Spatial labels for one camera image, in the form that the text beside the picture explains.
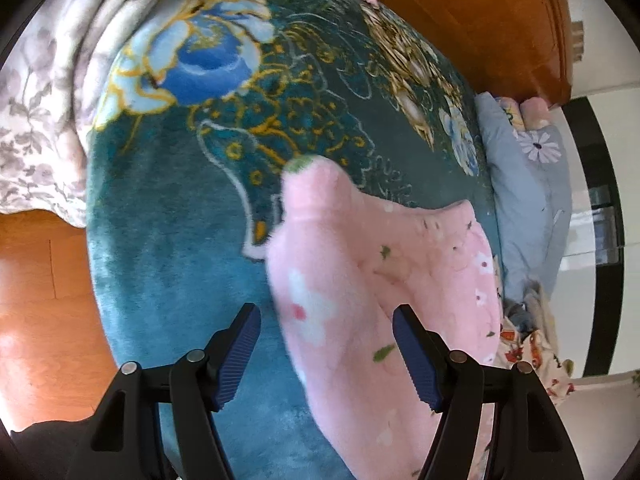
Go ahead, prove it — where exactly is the light blue flower pillow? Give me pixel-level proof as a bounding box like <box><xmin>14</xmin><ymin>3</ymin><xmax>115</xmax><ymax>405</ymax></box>
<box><xmin>475</xmin><ymin>92</ymin><xmax>573</xmax><ymax>302</ymax></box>

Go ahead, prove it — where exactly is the grey floral quilt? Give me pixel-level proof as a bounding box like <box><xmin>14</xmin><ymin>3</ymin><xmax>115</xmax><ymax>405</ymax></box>
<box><xmin>1</xmin><ymin>0</ymin><xmax>157</xmax><ymax>228</ymax></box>

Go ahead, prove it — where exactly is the white car print pajamas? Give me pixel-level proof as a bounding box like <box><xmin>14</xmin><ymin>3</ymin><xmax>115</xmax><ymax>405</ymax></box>
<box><xmin>494</xmin><ymin>282</ymin><xmax>575</xmax><ymax>406</ymax></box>

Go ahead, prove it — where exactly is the pink fleece garment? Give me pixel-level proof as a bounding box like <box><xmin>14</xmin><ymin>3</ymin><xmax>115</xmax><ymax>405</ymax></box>
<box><xmin>266</xmin><ymin>156</ymin><xmax>502</xmax><ymax>479</ymax></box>

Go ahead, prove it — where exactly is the orange wooden headboard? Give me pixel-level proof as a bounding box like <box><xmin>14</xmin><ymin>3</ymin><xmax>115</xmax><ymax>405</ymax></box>
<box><xmin>378</xmin><ymin>0</ymin><xmax>573</xmax><ymax>105</ymax></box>

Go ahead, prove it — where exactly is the teal floral plush blanket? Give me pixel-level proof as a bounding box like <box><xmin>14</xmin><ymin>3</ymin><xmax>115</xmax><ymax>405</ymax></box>
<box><xmin>87</xmin><ymin>0</ymin><xmax>498</xmax><ymax>479</ymax></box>

